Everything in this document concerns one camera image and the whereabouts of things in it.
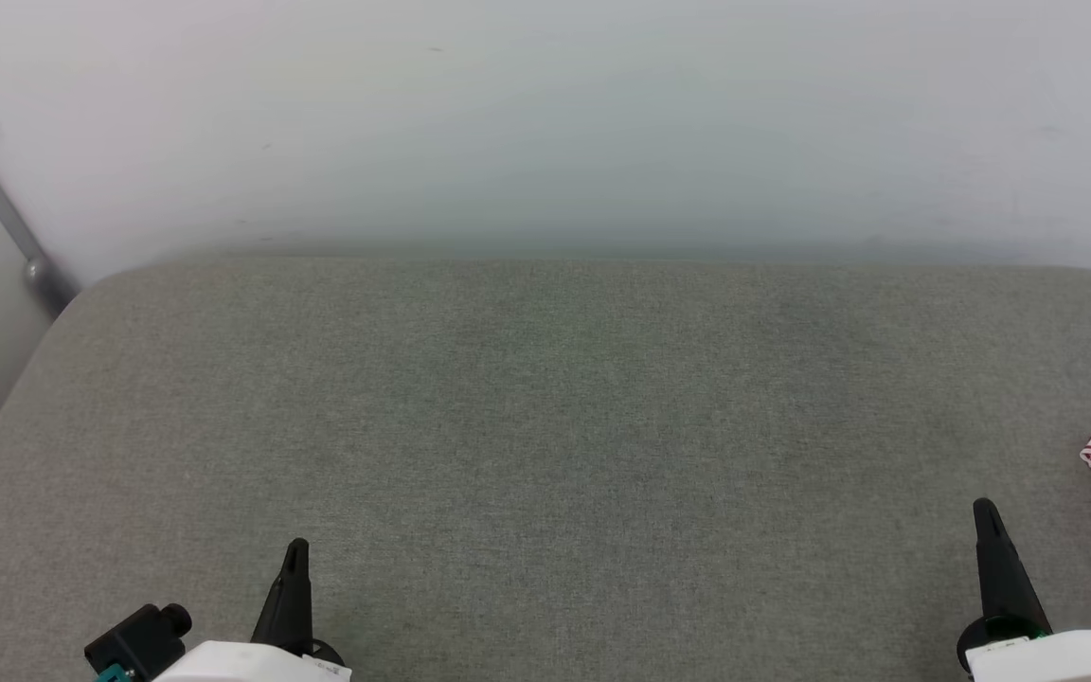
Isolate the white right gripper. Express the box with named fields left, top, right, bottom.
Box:
left=957, top=497, right=1091, bottom=682

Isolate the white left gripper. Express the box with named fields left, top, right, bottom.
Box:
left=152, top=538, right=354, bottom=682

